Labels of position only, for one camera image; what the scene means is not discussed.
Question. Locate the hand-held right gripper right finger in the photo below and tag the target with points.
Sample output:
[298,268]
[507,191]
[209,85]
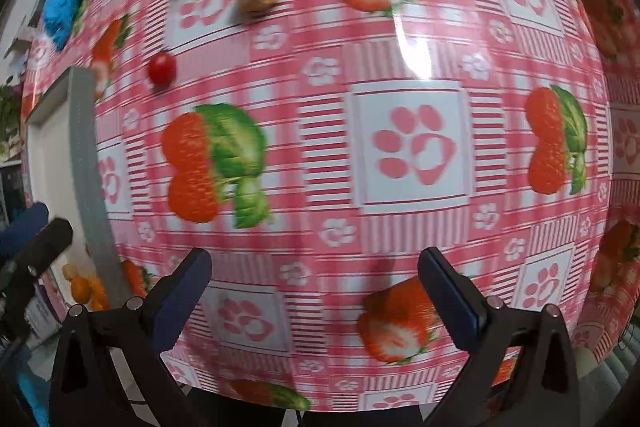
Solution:
[447,294]

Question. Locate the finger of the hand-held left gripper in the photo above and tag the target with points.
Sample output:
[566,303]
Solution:
[47,242]
[25,224]

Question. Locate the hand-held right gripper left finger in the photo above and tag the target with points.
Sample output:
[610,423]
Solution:
[187,287]

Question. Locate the white container with grey rim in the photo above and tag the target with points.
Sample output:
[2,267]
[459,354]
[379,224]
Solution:
[82,157]

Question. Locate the pale yellow round fruit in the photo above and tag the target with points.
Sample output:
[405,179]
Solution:
[71,270]

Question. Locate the small orange kumquat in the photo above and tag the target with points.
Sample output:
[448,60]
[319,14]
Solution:
[81,289]
[99,298]

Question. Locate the red cherry tomato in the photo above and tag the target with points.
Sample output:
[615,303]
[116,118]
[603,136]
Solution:
[162,69]

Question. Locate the pink strawberry print tablecloth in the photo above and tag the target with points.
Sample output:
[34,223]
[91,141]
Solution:
[350,57]

